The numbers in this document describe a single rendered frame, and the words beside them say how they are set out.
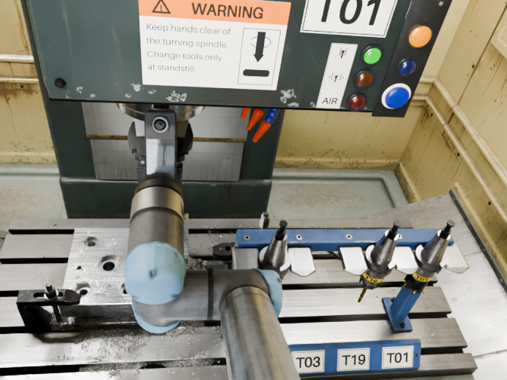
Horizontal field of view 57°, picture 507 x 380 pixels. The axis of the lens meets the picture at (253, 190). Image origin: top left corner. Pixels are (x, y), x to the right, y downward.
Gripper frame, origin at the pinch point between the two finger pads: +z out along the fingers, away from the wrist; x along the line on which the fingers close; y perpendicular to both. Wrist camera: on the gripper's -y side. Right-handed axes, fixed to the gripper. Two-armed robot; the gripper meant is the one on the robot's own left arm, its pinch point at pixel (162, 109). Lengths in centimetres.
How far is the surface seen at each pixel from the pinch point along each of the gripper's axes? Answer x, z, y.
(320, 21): 17.8, -21.1, -27.7
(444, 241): 55, -16, 18
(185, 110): 3.9, -8.0, -5.8
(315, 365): 35, -24, 53
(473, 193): 101, 32, 53
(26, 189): -56, 68, 90
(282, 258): 22.7, -16.3, 22.0
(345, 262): 36.4, -15.1, 24.9
